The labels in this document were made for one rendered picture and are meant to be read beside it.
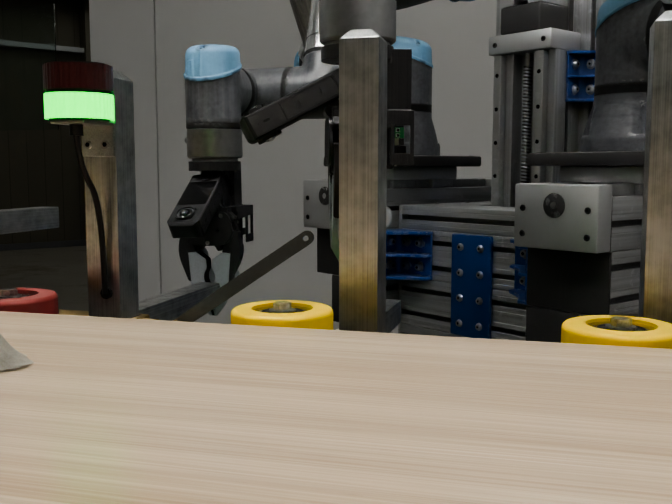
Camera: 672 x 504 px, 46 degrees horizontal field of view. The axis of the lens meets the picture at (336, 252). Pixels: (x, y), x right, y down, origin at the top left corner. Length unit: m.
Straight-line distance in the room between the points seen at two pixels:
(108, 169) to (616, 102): 0.76
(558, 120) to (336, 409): 1.11
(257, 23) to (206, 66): 2.64
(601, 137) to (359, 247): 0.62
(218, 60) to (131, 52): 2.95
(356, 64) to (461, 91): 2.70
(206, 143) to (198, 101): 0.06
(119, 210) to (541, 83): 0.87
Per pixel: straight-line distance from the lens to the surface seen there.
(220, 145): 1.08
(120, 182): 0.78
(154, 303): 0.94
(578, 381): 0.46
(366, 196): 0.68
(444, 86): 3.40
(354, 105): 0.69
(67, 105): 0.73
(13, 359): 0.50
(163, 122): 3.91
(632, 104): 1.23
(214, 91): 1.08
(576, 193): 1.11
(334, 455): 0.33
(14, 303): 0.71
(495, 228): 1.35
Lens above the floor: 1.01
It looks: 6 degrees down
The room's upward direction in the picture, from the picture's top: straight up
